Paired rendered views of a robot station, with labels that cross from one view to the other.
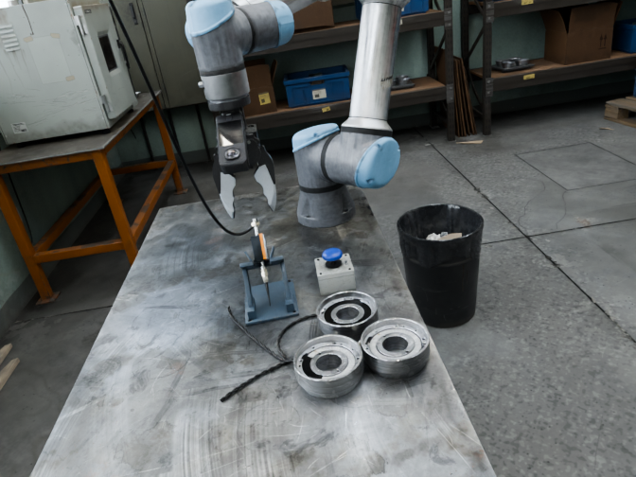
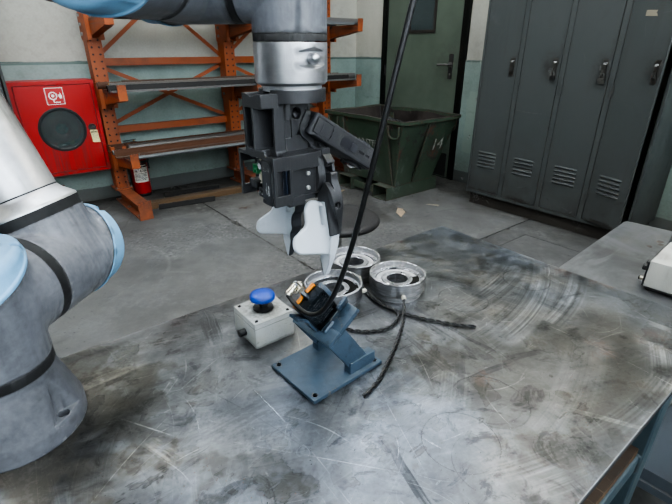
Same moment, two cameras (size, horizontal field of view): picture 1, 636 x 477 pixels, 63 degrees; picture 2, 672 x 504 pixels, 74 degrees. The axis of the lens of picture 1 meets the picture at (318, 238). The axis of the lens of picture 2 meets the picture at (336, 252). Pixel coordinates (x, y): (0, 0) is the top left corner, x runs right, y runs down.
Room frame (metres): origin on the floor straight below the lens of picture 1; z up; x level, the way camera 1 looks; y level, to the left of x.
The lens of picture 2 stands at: (1.16, 0.54, 1.23)
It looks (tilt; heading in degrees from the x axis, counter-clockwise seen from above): 25 degrees down; 233
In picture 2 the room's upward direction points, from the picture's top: straight up
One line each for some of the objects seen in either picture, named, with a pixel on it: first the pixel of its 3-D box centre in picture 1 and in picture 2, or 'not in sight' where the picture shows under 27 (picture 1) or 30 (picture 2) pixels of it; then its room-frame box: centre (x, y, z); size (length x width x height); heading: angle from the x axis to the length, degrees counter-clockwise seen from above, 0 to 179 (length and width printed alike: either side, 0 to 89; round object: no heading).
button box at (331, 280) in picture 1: (334, 272); (261, 319); (0.89, -0.02, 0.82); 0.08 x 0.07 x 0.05; 1
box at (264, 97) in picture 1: (250, 87); not in sight; (4.31, 0.35, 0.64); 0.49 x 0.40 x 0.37; 96
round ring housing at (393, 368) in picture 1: (395, 347); (354, 265); (0.63, -0.09, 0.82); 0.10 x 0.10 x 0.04
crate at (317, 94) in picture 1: (317, 86); not in sight; (4.35, -0.19, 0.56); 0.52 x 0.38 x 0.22; 88
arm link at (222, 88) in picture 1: (223, 86); (292, 66); (0.90, 0.12, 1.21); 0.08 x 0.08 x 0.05
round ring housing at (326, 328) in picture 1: (347, 317); (333, 291); (0.73, -0.03, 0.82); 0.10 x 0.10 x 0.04
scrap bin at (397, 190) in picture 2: not in sight; (388, 150); (-1.78, -2.51, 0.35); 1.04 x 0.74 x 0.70; 91
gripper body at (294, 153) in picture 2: (236, 132); (288, 146); (0.90, 0.11, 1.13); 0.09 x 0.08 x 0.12; 3
